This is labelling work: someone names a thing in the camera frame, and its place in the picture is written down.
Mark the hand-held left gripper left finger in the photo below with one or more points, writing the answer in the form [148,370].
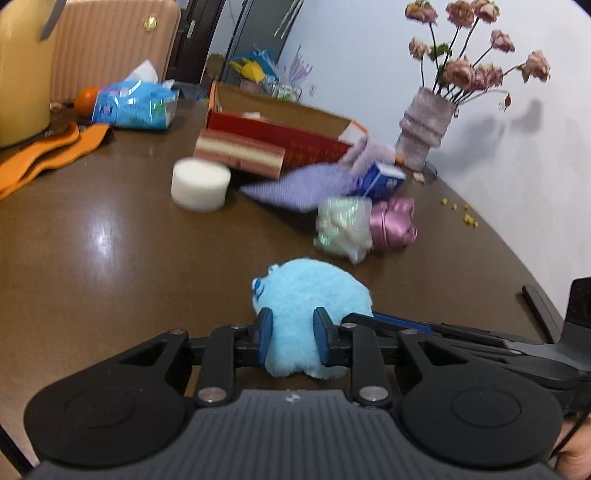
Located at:
[264,334]

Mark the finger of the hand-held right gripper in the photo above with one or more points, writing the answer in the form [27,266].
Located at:
[401,323]
[360,319]

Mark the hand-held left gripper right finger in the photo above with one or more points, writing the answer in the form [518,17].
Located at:
[320,341]

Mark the light blue plush toy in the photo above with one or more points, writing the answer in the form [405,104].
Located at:
[300,295]

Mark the pink satin scrunchie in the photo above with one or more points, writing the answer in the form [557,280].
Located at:
[392,226]

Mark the fluffy lilac headband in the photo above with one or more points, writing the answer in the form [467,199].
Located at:
[369,154]

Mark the red cardboard box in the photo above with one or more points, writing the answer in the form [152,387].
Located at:
[304,143]

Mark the person's right hand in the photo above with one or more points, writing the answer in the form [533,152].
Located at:
[577,461]

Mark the white iridescent pouch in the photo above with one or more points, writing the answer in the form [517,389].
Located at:
[344,226]

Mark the scattered yellow crumbs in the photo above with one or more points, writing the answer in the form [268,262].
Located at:
[468,219]

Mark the small blue tissue packet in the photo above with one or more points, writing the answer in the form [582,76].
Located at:
[383,180]

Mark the purple knitted cloth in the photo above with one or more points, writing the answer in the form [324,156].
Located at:
[300,187]

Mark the white foam cylinder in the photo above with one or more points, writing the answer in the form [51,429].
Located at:
[201,182]

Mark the pink striped sponge block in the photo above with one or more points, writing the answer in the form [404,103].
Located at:
[238,154]

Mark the textured mauve vase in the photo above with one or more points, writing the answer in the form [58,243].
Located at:
[422,129]

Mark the dried pink roses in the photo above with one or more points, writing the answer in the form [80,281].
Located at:
[461,71]

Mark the blue facial tissue pack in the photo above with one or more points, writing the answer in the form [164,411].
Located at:
[134,104]

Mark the yellow and blue bag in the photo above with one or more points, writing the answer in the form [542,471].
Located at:
[251,67]

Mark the orange fruit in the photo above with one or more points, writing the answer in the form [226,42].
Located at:
[85,99]

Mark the dark brown entrance door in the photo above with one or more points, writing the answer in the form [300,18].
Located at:
[196,37]

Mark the dark grey refrigerator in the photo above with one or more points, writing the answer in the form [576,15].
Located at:
[258,23]

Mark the pink ribbed suitcase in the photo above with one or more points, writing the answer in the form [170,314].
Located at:
[106,41]

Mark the yellow plastic container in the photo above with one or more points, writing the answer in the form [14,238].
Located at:
[21,74]

